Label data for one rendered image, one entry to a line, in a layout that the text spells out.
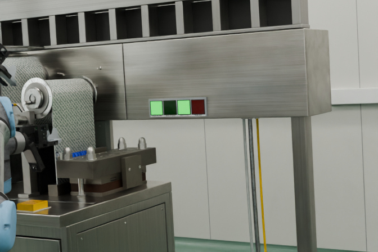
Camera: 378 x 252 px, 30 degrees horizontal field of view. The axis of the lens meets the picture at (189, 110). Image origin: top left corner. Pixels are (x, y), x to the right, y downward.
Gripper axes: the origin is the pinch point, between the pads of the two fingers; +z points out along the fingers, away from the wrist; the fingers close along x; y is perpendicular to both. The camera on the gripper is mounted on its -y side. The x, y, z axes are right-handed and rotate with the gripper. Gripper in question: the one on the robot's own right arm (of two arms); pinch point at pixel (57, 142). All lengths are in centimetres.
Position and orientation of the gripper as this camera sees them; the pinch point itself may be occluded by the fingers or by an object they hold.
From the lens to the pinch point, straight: 258.2
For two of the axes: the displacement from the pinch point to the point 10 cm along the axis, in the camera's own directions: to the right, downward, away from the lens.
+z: 5.0, -0.7, 8.7
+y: -0.5, -10.0, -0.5
